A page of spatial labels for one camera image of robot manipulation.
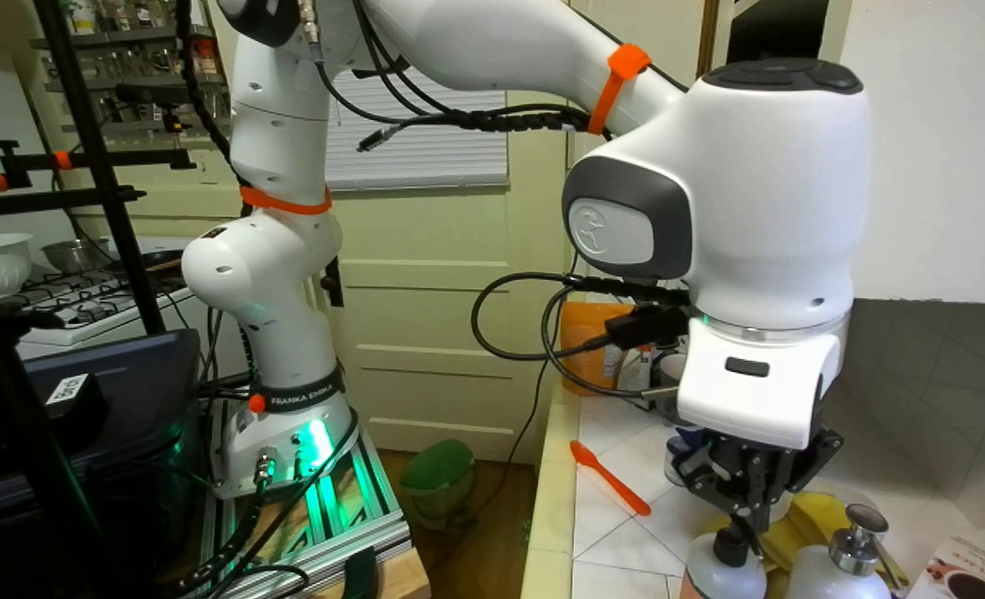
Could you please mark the shelf with jars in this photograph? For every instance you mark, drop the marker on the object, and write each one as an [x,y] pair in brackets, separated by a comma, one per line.
[138,67]

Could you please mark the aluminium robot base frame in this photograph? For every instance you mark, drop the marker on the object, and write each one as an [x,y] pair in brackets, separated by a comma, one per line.
[338,522]

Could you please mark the white coffee box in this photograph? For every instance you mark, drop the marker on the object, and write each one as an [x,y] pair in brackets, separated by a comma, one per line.
[970,569]

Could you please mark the black metal stand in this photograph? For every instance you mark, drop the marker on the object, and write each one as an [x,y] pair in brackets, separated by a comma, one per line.
[103,201]

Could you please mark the white window blind on door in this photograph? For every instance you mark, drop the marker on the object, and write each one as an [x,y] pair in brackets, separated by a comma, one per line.
[428,155]

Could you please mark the cream panelled door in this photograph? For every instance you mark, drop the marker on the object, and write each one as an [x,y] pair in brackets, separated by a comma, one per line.
[437,333]

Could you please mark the yellow rubber glove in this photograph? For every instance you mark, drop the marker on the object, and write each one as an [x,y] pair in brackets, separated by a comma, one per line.
[811,522]

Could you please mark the orange plastic spatula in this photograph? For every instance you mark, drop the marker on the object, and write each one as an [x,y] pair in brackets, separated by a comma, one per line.
[614,484]

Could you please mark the white carton with red print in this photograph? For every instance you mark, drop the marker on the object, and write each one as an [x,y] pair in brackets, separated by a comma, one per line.
[642,371]

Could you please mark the green bucket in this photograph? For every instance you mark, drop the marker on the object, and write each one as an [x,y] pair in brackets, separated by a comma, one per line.
[439,476]

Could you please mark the white gas stove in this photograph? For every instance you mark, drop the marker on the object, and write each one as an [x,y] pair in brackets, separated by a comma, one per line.
[95,300]

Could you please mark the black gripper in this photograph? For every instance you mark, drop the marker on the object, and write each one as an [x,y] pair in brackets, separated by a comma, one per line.
[764,466]

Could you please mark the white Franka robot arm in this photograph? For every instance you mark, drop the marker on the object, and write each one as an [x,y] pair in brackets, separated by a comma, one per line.
[735,201]

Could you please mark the open white cabinet door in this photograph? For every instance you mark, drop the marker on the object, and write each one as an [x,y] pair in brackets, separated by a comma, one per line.
[947,145]

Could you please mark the white bottle with black pump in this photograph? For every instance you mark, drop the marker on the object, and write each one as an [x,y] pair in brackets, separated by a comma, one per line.
[727,569]

